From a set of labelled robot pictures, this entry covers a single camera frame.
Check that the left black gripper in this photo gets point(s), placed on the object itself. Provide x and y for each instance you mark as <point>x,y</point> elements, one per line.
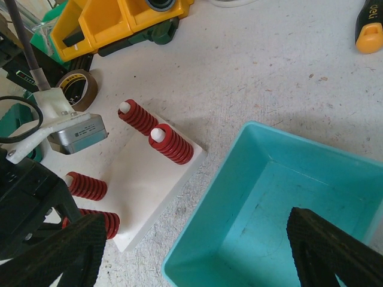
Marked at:
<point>28,191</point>

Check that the black green device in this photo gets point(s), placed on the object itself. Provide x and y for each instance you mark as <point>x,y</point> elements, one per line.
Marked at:
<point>13,61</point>

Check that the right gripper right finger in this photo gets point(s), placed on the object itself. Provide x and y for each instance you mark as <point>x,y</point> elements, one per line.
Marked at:
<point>324,255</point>

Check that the yellow plastic bin row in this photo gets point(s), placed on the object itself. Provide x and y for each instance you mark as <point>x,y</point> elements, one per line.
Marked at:
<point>86,26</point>

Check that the black aluminium extrusion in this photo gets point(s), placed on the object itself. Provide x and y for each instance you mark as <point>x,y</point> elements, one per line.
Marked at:
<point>83,62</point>

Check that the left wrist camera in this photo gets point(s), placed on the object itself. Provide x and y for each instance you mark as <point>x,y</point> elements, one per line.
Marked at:
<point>67,130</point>

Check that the white four-peg base plate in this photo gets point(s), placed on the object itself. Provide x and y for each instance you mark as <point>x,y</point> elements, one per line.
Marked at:
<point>141,181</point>

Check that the black pipe fitting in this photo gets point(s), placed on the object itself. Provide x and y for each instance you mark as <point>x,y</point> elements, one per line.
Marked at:
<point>160,5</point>

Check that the teal plastic parts tray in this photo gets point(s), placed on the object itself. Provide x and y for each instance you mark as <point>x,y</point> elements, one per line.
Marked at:
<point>237,233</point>

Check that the green plastic bin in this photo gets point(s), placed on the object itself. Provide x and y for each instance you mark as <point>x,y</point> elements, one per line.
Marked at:
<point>41,38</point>

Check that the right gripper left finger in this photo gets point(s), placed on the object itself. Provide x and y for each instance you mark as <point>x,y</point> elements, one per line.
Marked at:
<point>73,255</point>

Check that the black yellow screwdriver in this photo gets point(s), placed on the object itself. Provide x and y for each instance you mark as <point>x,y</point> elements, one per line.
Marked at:
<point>368,27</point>

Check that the brown tape roll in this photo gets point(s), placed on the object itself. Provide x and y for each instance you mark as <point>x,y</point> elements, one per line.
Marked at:
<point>80,89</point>

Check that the green flat case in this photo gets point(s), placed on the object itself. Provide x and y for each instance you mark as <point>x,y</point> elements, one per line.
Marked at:
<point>16,116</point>

